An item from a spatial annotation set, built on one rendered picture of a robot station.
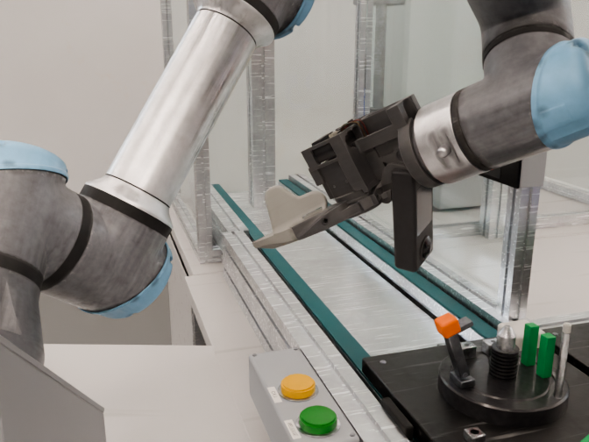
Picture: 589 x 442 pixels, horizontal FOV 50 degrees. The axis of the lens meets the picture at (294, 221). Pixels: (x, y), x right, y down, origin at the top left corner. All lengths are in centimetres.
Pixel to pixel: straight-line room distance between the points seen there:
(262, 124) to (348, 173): 106
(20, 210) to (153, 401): 40
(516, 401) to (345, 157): 32
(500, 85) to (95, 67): 394
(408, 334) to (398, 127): 49
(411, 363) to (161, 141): 40
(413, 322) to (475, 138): 55
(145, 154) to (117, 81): 359
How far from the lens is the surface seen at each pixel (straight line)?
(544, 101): 52
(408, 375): 79
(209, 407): 93
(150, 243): 75
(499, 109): 53
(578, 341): 93
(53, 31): 445
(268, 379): 79
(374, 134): 60
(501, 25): 57
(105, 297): 75
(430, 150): 56
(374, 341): 98
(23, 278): 65
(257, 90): 164
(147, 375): 102
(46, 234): 68
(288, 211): 64
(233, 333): 112
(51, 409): 63
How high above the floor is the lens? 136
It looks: 16 degrees down
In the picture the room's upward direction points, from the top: straight up
